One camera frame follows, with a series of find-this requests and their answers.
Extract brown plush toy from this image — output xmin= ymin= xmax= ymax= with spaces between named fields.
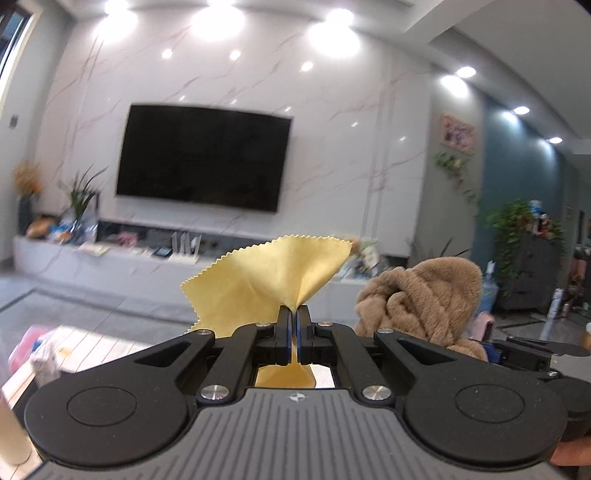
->
xmin=355 ymin=257 xmax=488 ymax=361

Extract blue water jug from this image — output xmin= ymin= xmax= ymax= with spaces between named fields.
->
xmin=478 ymin=261 xmax=499 ymax=315

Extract teddy bear on console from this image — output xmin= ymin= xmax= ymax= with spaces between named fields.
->
xmin=346 ymin=237 xmax=363 ymax=257

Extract dried flowers in vase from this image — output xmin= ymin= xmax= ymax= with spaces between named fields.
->
xmin=12 ymin=160 xmax=42 ymax=235

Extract yellow microfiber cloth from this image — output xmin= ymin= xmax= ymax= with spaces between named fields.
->
xmin=181 ymin=235 xmax=351 ymax=389

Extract pink water bottle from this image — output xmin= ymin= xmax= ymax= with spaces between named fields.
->
xmin=0 ymin=395 xmax=31 ymax=465

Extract framed wall picture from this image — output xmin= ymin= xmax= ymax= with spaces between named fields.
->
xmin=440 ymin=113 xmax=476 ymax=155

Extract marble TV console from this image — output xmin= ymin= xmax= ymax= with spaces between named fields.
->
xmin=12 ymin=230 xmax=371 ymax=324

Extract green plant in glass vase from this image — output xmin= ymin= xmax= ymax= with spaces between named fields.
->
xmin=58 ymin=166 xmax=107 ymax=245

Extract person's left hand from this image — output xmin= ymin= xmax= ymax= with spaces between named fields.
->
xmin=550 ymin=437 xmax=591 ymax=467

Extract white wifi router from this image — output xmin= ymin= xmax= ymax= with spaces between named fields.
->
xmin=168 ymin=232 xmax=201 ymax=265

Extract small milk carton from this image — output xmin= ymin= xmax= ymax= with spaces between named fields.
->
xmin=30 ymin=341 xmax=60 ymax=388

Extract black wall television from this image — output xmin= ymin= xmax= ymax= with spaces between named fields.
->
xmin=116 ymin=104 xmax=293 ymax=213

